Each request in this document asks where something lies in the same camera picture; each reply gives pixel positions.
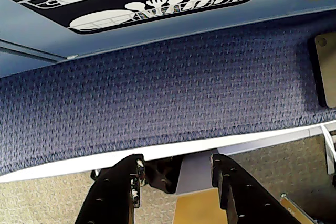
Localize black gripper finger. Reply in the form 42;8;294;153
75;153;145;224
209;154;317;224

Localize blue toy kitchen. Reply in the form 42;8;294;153
0;0;336;78

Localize blue dishwasher door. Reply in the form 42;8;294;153
0;0;336;61

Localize blue woven mat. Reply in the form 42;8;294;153
0;11;336;176

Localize light wooden board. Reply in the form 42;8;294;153
307;34;336;109

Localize white strap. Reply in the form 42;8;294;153
320;125;336;176

